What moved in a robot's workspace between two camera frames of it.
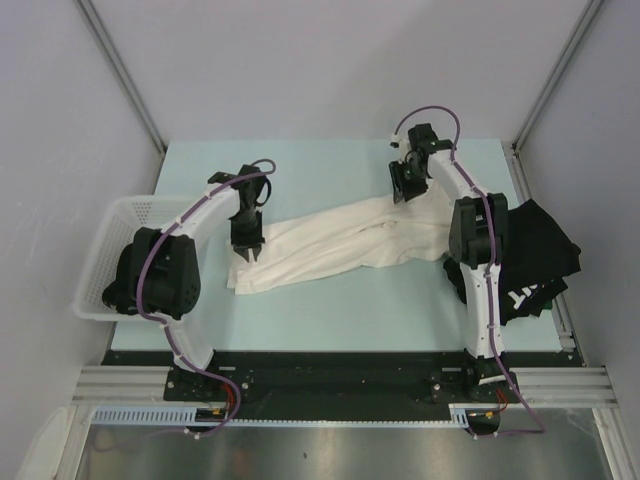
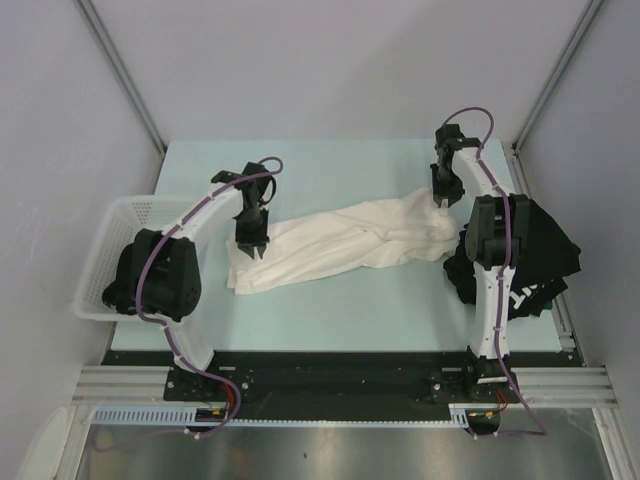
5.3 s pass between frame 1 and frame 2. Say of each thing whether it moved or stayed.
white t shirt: stayed
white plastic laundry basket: stayed
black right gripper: moved
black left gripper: stayed
